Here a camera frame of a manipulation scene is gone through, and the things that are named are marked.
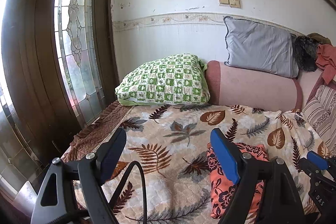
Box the grey pillow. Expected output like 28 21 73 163
223 16 299 79

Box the salmon pink cloth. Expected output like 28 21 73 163
315 44 336 85

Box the green white checkered pillow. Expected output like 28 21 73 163
115 53 210 106

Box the pink cylindrical bolster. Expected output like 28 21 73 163
205 60 324 111

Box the striped beige cushion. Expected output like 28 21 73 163
303 85 336 150

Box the stained glass window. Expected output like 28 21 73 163
54 0 105 128

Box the leaf-patterned beige blanket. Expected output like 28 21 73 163
73 103 336 224

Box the beige wall switch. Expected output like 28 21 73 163
219 0 242 9

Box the orange black floral garment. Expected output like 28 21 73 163
207 143 269 219

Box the dark furry cloth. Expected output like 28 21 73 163
293 36 319 72

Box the brown quilted bedspread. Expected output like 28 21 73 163
61 101 131 162

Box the black cable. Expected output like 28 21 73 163
109 160 148 224

